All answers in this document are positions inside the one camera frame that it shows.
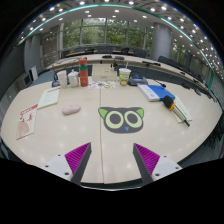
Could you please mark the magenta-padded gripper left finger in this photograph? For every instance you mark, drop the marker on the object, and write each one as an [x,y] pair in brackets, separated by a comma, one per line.
[76,156]

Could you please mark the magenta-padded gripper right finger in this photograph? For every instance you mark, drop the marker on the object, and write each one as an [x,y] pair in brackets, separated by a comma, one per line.
[148,159]

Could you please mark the pink computer mouse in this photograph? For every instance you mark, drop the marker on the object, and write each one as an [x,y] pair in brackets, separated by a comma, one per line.
[71,109]

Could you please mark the owl-shaped dark mouse pad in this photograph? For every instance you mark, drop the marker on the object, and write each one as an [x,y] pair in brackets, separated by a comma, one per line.
[121,127]

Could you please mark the red and white magazine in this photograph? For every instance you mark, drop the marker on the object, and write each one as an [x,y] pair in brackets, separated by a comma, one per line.
[26,121]

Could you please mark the black handheld microphone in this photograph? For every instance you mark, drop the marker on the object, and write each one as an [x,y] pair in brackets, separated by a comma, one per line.
[168,101]

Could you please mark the pale yellow booklet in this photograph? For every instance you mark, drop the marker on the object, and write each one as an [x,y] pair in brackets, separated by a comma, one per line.
[49,97]

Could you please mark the blue and white book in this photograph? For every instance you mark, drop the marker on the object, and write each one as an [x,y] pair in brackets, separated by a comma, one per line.
[156,91]

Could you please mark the colourful sticker sheet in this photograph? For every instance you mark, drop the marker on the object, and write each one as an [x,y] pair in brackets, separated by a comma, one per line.
[101,85]

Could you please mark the black gooseneck desk microphone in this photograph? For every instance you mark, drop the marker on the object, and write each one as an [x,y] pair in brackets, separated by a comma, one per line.
[137,81]
[55,83]

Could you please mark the white lidded mug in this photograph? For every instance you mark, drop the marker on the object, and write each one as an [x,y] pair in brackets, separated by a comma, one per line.
[73,79]

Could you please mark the white paper cup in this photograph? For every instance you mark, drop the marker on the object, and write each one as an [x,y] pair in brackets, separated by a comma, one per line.
[62,79]

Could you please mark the red thermos bottle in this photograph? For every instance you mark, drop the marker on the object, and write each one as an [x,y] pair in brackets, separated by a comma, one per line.
[83,75]

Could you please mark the green-printed paper cup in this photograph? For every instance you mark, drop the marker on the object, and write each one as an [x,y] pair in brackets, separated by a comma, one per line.
[124,77]

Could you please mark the cream cardboard box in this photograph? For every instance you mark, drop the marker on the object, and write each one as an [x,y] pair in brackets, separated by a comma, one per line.
[103,74]

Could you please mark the long curved conference desk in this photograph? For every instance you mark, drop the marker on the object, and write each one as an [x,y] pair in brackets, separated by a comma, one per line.
[100,59]

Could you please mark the dark office chairs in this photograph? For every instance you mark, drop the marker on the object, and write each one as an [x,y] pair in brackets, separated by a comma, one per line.
[103,50]

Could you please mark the ceiling lights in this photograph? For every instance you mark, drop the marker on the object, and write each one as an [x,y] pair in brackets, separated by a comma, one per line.
[115,11]

